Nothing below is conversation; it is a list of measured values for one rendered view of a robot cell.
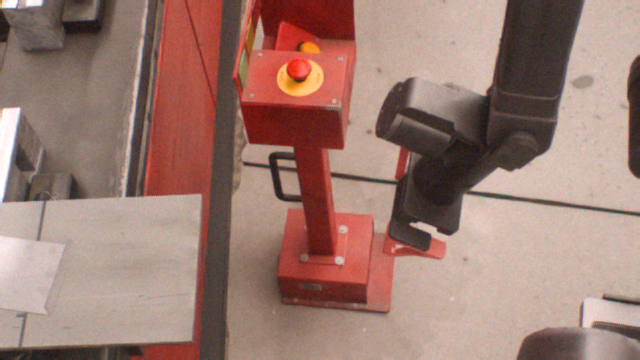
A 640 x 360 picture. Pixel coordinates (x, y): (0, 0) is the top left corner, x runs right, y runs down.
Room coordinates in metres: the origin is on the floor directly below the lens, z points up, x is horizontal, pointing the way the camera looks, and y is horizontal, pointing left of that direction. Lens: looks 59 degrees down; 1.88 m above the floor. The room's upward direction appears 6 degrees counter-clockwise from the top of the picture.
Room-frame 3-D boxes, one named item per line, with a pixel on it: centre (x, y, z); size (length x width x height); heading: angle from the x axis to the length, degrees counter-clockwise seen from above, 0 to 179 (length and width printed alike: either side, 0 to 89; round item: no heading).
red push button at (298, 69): (0.87, 0.03, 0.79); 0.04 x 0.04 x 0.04
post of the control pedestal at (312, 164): (0.91, 0.03, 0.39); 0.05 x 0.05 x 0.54; 78
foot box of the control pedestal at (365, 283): (0.91, 0.00, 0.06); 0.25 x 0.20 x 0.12; 78
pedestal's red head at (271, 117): (0.91, 0.03, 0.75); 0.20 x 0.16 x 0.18; 168
